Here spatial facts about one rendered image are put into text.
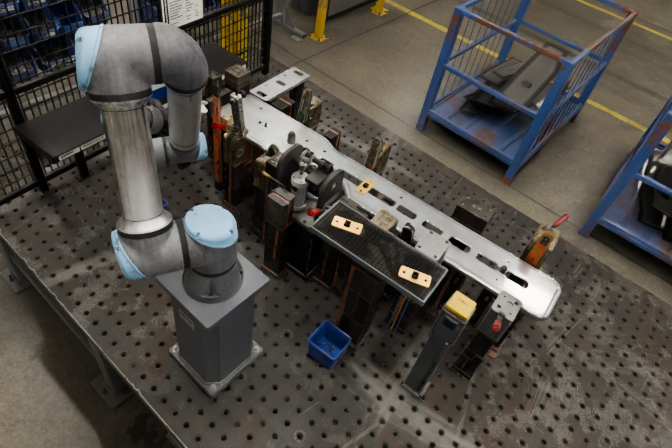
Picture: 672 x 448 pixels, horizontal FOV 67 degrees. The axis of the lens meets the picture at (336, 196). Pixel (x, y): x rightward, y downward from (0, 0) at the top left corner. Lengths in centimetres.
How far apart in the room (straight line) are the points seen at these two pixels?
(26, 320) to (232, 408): 138
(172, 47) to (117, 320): 102
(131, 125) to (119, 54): 14
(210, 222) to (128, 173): 21
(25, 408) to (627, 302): 243
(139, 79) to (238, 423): 101
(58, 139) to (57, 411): 114
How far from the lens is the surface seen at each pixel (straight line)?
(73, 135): 192
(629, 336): 221
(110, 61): 102
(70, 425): 245
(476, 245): 172
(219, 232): 115
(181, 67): 104
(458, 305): 134
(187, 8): 225
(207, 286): 127
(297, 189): 162
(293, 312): 177
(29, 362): 263
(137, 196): 111
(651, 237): 361
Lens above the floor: 221
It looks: 45 degrees down
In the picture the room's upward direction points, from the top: 12 degrees clockwise
